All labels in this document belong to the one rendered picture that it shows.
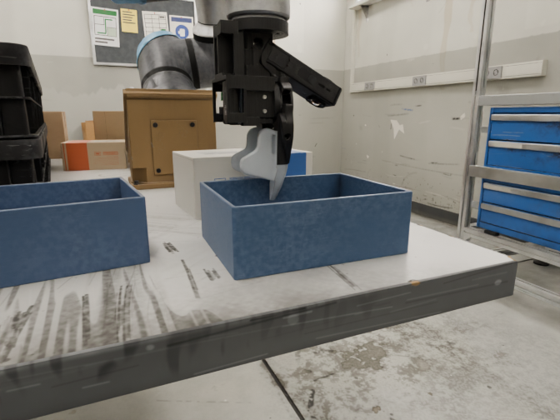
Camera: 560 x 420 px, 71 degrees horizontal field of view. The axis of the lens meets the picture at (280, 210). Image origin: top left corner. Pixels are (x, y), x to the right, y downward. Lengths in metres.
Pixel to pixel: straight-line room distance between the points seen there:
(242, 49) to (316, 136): 3.99
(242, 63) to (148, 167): 0.43
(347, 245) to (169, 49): 0.70
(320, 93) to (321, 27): 4.04
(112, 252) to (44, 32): 3.61
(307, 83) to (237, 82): 0.10
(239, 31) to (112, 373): 0.36
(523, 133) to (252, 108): 1.61
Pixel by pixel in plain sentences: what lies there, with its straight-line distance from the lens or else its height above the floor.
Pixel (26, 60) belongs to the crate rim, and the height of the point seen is 0.91.
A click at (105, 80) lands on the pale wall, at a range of 3.92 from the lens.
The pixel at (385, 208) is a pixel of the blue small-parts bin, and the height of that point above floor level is 0.75.
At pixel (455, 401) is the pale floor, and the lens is 1.44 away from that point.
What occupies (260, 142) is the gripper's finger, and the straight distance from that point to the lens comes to 0.48.
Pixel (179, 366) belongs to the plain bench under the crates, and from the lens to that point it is 0.32.
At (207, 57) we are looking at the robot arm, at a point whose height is 0.98.
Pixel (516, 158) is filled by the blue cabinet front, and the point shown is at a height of 0.66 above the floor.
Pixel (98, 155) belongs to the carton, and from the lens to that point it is 1.21.
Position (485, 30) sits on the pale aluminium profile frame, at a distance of 2.13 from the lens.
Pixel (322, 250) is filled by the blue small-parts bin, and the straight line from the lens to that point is 0.40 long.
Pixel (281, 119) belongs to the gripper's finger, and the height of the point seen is 0.84.
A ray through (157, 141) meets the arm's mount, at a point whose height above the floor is 0.80.
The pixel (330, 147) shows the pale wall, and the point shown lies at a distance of 4.56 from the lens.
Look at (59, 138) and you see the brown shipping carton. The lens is 1.58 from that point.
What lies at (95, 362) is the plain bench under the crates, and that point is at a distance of 0.30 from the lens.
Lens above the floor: 0.85
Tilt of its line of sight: 14 degrees down
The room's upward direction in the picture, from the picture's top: straight up
